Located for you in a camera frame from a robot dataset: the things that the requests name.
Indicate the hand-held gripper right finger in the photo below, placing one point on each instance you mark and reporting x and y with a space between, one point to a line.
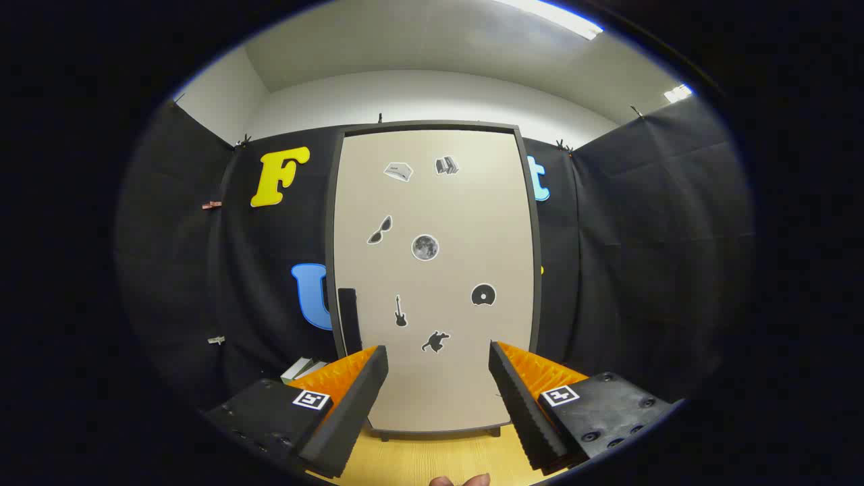
523 412

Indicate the black backdrop cloth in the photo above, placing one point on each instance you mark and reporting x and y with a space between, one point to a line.
641 236

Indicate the small ceiling light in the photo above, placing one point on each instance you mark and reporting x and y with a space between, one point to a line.
678 93

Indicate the long ceiling light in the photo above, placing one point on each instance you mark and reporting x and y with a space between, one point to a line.
550 18

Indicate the grey cabinet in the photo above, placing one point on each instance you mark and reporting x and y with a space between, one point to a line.
432 125

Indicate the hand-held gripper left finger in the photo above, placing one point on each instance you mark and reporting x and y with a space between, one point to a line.
351 412

